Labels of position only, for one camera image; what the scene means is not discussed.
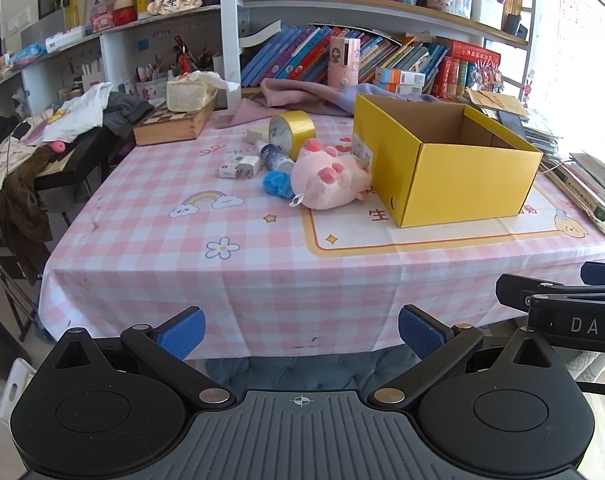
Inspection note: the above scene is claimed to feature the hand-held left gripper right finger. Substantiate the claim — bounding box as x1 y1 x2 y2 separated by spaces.
368 304 563 407

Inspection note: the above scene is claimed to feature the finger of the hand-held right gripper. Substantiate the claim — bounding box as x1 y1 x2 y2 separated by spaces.
495 273 605 311
581 261 605 286

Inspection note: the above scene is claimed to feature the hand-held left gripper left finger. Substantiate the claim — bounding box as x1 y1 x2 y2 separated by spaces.
47 306 236 410

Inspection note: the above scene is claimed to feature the yellow cardboard box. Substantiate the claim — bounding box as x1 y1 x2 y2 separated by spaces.
352 93 544 228

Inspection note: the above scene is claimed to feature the pink plush pig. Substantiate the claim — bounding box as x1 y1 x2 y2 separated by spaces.
290 137 374 210

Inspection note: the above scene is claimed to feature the small white spray bottle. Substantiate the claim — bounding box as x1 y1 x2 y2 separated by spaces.
256 142 296 175

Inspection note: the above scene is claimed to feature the yellow tape roll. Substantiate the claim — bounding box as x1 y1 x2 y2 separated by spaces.
269 110 317 162

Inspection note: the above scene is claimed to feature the pile of papers and books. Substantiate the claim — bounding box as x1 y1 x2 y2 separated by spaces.
525 107 605 240

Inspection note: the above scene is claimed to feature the white plastic board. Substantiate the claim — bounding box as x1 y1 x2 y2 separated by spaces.
0 357 36 423

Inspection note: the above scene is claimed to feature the brown envelope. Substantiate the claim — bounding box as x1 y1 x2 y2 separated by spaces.
465 87 528 116

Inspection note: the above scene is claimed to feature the black side table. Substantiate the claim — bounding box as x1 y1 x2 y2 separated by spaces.
32 127 136 193

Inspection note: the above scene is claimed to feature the wooden chessboard box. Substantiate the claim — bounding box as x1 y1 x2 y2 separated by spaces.
133 97 217 147

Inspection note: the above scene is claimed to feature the colourful figure card pack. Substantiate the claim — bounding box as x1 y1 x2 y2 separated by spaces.
467 62 503 96

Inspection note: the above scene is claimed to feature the brown garment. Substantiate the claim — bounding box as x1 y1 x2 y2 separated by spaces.
0 145 53 286

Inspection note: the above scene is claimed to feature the row of red dictionaries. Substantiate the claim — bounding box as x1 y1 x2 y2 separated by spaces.
435 40 501 102

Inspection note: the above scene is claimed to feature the grey garment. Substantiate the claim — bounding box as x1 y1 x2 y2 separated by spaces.
102 91 156 138

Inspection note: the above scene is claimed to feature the orange and white carton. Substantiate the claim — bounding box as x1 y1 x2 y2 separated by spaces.
375 67 426 86
372 81 425 96

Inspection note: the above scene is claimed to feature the lavender cloth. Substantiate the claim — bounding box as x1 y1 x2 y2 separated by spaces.
332 80 438 116

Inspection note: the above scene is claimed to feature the cream tissue pack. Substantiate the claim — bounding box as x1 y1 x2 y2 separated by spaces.
166 71 240 112

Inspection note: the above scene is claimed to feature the mauve pink cloth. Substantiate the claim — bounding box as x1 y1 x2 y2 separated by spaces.
231 78 355 126

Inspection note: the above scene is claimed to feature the small black box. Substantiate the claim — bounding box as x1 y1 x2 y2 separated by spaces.
505 12 528 38

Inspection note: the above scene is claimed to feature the white storage box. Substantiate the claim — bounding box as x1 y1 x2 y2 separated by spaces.
471 0 504 31

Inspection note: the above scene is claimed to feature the pink cylindrical appliance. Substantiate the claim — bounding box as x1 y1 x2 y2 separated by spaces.
329 36 361 88

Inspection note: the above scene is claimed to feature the row of blue books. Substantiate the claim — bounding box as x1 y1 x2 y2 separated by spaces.
241 24 450 98

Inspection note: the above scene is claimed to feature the white bookshelf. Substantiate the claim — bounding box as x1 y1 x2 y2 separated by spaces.
0 0 540 126

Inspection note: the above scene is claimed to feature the curled open white booklet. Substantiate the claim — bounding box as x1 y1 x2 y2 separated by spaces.
240 20 283 48

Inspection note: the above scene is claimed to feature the white tissue packet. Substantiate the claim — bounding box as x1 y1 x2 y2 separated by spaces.
46 27 86 53

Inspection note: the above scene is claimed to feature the blue tissue packet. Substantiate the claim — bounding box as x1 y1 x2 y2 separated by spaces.
10 44 48 66

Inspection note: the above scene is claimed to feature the red round jar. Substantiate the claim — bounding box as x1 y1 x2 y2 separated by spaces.
113 0 138 26

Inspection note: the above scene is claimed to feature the black picture frame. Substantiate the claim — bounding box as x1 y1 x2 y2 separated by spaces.
37 0 70 21

